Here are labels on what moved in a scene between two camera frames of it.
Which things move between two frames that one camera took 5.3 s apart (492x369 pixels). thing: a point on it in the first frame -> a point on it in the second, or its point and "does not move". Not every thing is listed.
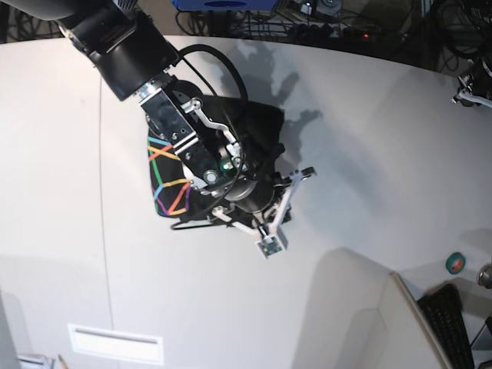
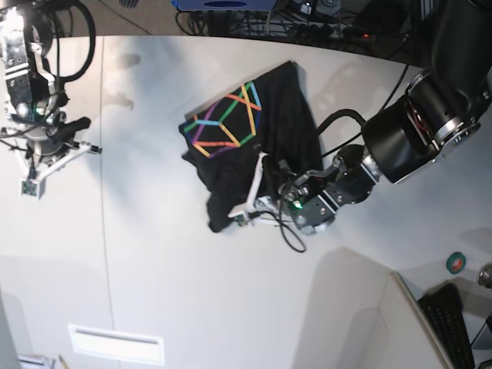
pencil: [63, 364] does not move
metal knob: [484, 277] does not move
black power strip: [329, 32] does not move
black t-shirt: [255, 131] -> [272, 120]
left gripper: [257, 195] -> [41, 142]
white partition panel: [357, 314] does not move
